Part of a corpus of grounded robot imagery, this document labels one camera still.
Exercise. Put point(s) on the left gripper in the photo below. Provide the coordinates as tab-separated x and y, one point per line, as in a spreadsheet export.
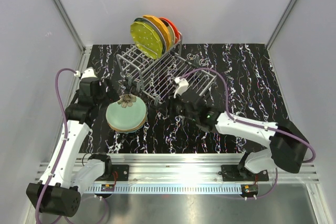
109	96

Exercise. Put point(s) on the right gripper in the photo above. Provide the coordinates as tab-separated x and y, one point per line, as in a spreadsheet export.
170	107

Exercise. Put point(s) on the mint plate flower print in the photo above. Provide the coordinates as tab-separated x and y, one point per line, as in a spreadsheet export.
127	113

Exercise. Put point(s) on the green dotted scalloped plate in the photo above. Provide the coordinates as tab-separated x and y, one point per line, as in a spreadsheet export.
146	39

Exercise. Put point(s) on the white plate green rim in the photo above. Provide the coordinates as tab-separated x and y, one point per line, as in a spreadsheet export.
141	19

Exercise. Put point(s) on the orange red plate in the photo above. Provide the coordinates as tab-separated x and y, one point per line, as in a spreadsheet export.
176	32

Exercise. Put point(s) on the yellow dotted scalloped plate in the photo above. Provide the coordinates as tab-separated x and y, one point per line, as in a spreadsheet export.
162	28

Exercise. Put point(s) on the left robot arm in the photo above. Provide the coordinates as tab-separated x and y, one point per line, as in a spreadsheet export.
58	191

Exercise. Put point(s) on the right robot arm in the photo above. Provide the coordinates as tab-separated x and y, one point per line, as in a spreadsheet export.
284	145

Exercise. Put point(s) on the stack of plates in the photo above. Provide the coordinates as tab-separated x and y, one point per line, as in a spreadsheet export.
132	130

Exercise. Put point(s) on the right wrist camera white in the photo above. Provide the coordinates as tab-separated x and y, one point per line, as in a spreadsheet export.
182	86

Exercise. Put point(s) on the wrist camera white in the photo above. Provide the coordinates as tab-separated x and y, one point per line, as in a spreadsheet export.
182	86
87	75

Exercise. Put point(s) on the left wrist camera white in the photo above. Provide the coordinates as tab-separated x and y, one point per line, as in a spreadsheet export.
87	75

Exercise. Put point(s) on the grey wire dish rack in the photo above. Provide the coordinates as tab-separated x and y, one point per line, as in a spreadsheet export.
155	79

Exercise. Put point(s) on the left aluminium corner post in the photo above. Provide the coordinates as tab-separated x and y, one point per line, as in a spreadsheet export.
69	24

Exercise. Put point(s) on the aluminium corner post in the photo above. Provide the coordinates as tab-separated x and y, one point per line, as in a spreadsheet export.
287	12
69	24

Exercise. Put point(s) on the aluminium rail frame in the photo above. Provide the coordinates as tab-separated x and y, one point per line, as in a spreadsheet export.
191	170

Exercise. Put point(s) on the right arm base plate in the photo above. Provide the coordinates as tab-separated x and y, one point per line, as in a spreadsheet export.
231	173

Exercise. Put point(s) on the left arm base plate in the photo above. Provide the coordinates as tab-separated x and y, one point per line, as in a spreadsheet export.
120	172

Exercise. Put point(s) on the slotted cable duct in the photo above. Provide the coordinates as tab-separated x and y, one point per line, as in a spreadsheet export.
202	189

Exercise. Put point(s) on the right aluminium corner post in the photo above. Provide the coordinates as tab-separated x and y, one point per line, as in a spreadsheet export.
287	12

